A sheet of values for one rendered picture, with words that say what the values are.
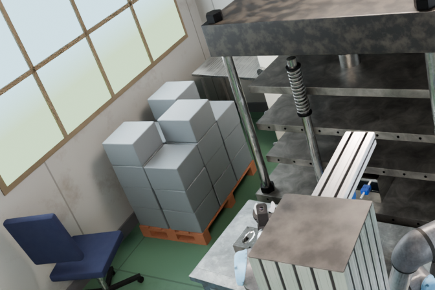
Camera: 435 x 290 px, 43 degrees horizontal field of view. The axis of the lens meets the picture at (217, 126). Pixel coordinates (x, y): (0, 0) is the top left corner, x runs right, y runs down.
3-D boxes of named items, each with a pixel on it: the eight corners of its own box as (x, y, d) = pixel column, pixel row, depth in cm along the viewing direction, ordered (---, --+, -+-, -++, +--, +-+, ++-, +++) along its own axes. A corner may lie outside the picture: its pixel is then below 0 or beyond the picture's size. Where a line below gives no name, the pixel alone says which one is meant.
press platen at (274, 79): (435, 98, 272) (434, 89, 270) (250, 93, 338) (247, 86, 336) (468, 36, 318) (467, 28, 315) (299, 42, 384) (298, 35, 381)
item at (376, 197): (381, 203, 324) (377, 179, 316) (338, 197, 341) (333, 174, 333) (407, 154, 357) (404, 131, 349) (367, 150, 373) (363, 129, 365)
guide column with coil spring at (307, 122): (338, 239, 357) (293, 60, 297) (329, 237, 361) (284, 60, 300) (341, 234, 361) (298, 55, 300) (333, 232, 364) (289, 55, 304)
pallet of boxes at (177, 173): (198, 166, 571) (166, 81, 523) (256, 169, 534) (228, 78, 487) (143, 236, 497) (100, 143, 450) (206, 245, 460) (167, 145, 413)
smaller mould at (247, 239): (253, 257, 315) (250, 249, 312) (235, 252, 323) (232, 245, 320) (267, 237, 326) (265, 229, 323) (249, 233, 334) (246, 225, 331)
